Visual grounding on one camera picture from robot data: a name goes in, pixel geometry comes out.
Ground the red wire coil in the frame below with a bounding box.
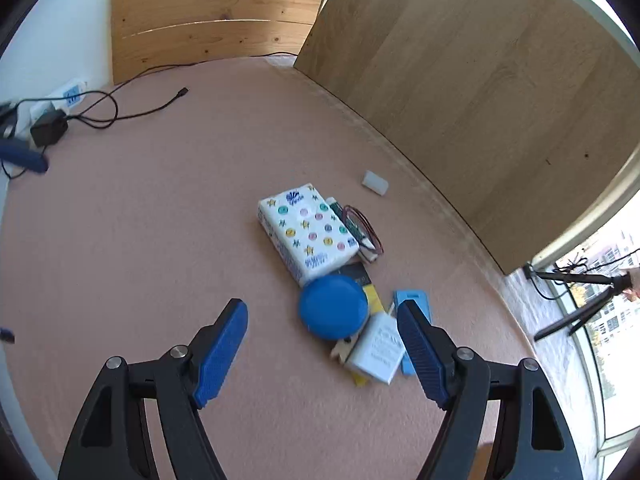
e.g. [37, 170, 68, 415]
[342, 202, 386, 265]

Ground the blue round case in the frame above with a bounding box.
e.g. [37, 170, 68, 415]
[297, 274, 369, 341]

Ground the black tripod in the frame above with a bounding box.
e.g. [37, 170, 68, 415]
[523, 262, 633, 343]

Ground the yellow black card pack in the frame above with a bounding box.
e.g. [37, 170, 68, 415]
[335, 262, 385, 387]

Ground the black usb cable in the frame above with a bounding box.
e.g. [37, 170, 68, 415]
[0, 50, 300, 181]

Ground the blue phone stand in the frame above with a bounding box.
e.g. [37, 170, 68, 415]
[391, 288, 434, 378]

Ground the black plug adapter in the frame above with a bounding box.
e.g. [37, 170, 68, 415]
[30, 110, 68, 148]

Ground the large oak wood board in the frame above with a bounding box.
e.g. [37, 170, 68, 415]
[296, 0, 639, 273]

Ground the cardboard box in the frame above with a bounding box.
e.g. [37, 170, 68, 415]
[469, 442, 492, 480]

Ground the patterned tissue pack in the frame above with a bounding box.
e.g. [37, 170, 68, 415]
[257, 183, 360, 287]

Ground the white power adapter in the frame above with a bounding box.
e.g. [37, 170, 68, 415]
[346, 311, 406, 385]

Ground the white eraser block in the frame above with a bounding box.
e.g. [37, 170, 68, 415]
[361, 170, 390, 196]

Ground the white power strip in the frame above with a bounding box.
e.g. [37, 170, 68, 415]
[15, 78, 88, 140]

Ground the pine slat headboard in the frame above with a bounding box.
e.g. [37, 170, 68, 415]
[111, 0, 322, 82]

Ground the green white glue stick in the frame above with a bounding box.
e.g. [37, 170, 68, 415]
[326, 197, 375, 252]

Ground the wooden clothespin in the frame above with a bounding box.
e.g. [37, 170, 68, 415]
[330, 334, 359, 364]

